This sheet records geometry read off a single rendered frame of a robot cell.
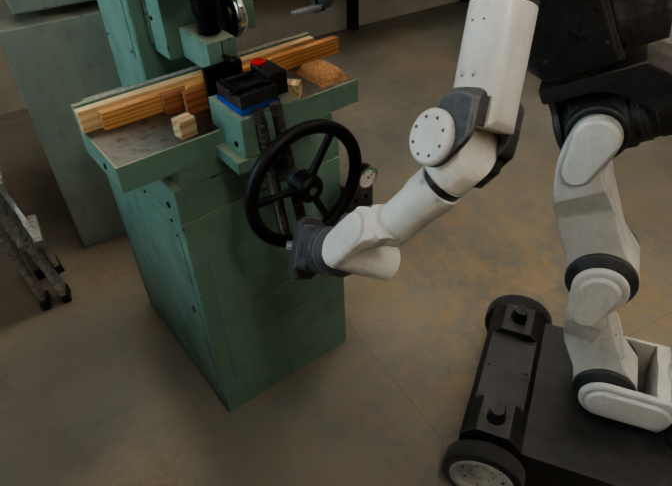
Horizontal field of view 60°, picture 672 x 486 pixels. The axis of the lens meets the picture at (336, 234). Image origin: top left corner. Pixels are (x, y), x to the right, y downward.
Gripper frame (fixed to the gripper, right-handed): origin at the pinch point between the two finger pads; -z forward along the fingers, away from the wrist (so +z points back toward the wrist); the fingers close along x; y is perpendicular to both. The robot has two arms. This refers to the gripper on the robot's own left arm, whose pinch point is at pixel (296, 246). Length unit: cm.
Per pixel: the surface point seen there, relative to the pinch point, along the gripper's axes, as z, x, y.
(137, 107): -25.9, 24.4, 29.7
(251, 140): -5.2, 19.5, 11.0
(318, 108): -15.8, 32.8, -8.1
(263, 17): -247, 146, -77
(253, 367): -52, -36, -19
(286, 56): -26, 46, -2
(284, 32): -252, 143, -94
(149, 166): -15.0, 11.3, 27.5
